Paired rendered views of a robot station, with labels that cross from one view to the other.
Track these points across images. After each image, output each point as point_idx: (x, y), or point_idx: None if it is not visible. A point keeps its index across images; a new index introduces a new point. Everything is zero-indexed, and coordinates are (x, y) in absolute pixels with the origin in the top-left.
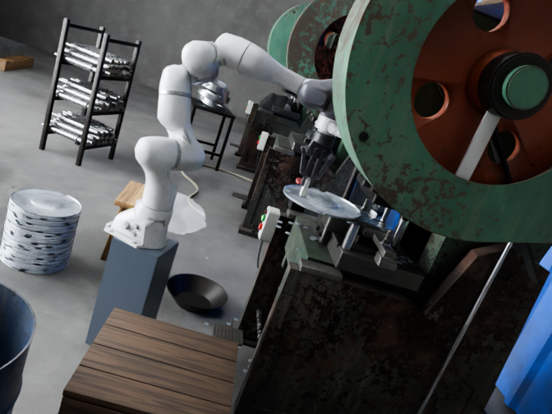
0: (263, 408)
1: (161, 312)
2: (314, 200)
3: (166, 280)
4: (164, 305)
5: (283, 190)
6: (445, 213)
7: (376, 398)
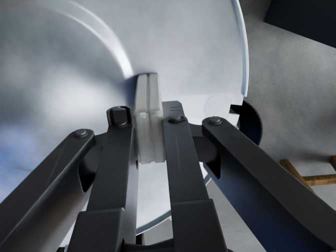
0: None
1: (254, 84)
2: (83, 40)
3: (309, 30)
4: (251, 100)
5: (248, 64)
6: None
7: None
